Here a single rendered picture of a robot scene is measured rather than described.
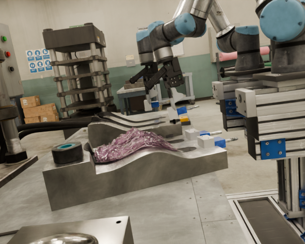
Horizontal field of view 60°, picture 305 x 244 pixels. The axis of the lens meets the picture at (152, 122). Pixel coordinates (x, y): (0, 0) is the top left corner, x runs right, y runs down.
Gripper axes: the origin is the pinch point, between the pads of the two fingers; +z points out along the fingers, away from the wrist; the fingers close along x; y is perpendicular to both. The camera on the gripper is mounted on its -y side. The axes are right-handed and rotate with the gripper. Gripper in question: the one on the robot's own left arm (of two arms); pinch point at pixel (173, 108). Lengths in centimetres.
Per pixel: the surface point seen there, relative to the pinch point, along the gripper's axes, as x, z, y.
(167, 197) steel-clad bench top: -46, 20, -7
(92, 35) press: 359, -157, -105
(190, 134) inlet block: -19.3, 10.2, 3.3
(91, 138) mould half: -6.6, 2.8, -34.8
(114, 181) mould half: -43.3, 13.9, -19.9
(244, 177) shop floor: 139, 83, 46
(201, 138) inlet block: -27.9, 11.2, 6.2
